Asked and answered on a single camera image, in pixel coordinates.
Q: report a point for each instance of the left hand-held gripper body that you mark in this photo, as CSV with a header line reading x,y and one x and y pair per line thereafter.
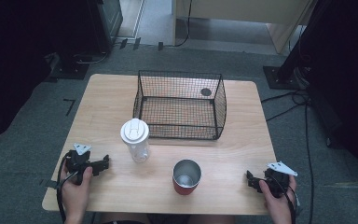
x,y
78,161

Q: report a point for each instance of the black stand base plate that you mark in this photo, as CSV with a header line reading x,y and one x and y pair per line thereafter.
x,y
70,70

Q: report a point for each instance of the dark cabinet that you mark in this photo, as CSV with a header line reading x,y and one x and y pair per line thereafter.
x,y
107,25

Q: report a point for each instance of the grey tape piece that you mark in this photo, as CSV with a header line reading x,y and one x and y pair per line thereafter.
x,y
51,184

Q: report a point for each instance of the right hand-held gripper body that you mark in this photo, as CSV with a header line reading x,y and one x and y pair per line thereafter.
x,y
279,183

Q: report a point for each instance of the light wooden cabinet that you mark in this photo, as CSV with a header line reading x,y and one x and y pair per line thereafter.
x,y
245,11

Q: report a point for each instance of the red metal cup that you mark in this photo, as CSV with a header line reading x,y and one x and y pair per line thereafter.
x,y
186,179

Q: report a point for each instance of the black metal stand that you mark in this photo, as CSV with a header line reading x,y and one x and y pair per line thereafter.
x,y
295,59

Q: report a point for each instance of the short black tape strip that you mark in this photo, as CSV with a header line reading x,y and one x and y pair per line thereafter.
x,y
160,46

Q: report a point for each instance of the person's left hand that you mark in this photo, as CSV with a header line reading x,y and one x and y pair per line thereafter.
x,y
74,196

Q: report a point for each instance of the person's right hand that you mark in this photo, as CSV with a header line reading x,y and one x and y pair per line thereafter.
x,y
278,207

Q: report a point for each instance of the clear bottle with white lid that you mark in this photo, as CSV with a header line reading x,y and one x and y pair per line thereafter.
x,y
135,133

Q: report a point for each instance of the dark round disc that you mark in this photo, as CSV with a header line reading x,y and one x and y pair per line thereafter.
x,y
205,91

